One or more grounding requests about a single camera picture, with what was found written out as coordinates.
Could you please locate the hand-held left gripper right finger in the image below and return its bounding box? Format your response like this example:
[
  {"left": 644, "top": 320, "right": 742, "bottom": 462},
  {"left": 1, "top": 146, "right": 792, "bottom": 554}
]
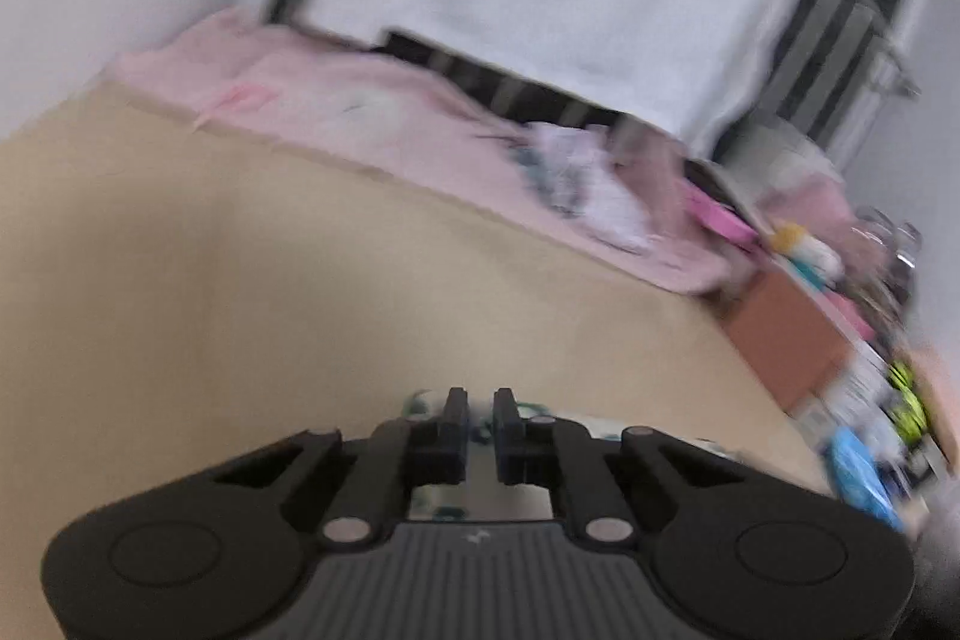
[{"left": 491, "top": 387, "right": 747, "bottom": 545}]

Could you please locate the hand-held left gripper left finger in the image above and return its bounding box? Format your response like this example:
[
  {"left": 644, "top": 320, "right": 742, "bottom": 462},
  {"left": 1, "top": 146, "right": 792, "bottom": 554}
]
[{"left": 214, "top": 387, "right": 470, "bottom": 547}]

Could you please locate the white garment with teal flowers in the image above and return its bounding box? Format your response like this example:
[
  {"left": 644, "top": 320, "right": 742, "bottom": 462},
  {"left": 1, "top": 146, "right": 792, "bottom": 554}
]
[{"left": 401, "top": 389, "right": 751, "bottom": 521}]

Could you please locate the pink floral white garment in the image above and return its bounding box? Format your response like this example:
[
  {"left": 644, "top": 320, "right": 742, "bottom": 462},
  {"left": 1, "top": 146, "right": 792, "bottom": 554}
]
[{"left": 517, "top": 122, "right": 657, "bottom": 255}]

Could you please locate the brown cardboard box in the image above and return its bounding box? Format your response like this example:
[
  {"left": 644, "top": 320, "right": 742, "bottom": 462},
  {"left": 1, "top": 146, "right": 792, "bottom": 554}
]
[{"left": 720, "top": 269, "right": 856, "bottom": 416}]

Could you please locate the pink ribbed cloth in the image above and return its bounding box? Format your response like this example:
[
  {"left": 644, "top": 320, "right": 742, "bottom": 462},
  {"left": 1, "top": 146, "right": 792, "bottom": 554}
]
[{"left": 611, "top": 126, "right": 702, "bottom": 221}]

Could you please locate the bright pink box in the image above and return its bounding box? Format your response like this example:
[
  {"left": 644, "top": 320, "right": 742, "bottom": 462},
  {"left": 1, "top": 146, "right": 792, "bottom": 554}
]
[{"left": 686, "top": 182, "right": 762, "bottom": 244}]

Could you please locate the yellow and white plush toy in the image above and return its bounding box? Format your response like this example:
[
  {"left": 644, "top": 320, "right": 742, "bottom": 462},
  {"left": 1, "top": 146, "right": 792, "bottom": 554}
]
[{"left": 769, "top": 220, "right": 845, "bottom": 289}]

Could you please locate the pink fleece blanket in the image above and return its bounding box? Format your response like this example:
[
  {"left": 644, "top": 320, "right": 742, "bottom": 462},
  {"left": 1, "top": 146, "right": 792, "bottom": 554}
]
[{"left": 112, "top": 6, "right": 740, "bottom": 296}]

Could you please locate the blue plastic bag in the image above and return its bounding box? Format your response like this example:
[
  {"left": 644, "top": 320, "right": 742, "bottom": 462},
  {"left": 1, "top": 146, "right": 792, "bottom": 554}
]
[{"left": 825, "top": 426, "right": 908, "bottom": 532}]

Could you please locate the pink cushion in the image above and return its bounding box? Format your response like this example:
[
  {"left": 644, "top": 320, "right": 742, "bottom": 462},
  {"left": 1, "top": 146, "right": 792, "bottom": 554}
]
[{"left": 765, "top": 171, "right": 863, "bottom": 244}]

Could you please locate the stack of white boxes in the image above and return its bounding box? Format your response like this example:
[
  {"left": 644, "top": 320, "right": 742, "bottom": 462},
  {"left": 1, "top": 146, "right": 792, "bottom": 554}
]
[{"left": 731, "top": 122, "right": 833, "bottom": 191}]

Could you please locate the yellow-green object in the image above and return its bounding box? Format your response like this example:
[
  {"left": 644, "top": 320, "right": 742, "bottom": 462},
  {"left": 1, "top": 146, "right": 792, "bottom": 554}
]
[{"left": 885, "top": 359, "right": 935, "bottom": 442}]

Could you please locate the metal bed headboard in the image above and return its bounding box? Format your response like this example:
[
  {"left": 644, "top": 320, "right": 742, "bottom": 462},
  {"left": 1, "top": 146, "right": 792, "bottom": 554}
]
[{"left": 259, "top": 0, "right": 923, "bottom": 161}]

